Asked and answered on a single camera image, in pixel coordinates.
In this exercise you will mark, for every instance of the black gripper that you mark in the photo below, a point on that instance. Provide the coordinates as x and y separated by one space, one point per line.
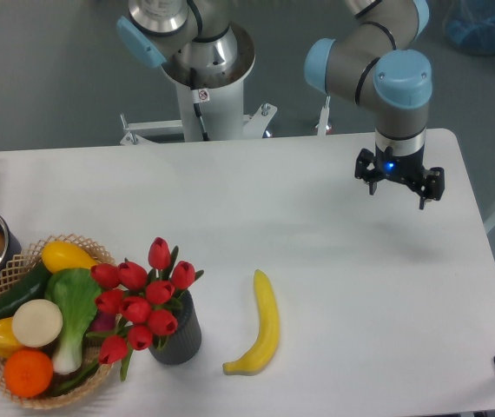
428 184

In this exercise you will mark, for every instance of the red tulip bouquet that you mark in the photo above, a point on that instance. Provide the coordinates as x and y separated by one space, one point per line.
145 302

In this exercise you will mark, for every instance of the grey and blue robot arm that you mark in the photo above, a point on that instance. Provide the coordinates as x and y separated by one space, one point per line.
374 67

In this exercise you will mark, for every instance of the dark grey ribbed vase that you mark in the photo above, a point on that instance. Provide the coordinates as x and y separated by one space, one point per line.
184 343

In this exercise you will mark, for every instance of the yellow banana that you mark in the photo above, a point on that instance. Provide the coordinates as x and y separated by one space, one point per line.
256 359

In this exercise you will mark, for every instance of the purple sweet potato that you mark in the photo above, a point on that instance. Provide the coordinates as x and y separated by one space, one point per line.
102 322

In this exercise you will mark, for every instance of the green bok choy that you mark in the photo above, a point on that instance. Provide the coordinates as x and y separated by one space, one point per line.
74 291

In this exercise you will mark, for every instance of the yellow squash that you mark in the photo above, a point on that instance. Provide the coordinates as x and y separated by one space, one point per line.
59 255

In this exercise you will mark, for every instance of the green bean pod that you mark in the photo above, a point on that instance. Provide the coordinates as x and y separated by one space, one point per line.
76 381

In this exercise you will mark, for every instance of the dark green cucumber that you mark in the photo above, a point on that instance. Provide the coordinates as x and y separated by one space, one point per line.
32 286

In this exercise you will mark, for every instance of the woven wicker basket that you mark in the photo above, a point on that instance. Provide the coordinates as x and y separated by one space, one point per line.
18 267

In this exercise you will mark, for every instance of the orange fruit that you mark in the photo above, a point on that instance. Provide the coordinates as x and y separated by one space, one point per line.
28 373

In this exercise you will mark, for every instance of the yellow bell pepper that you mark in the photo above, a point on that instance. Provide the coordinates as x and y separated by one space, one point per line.
9 344

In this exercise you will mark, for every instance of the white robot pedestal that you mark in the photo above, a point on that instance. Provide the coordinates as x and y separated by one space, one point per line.
209 84

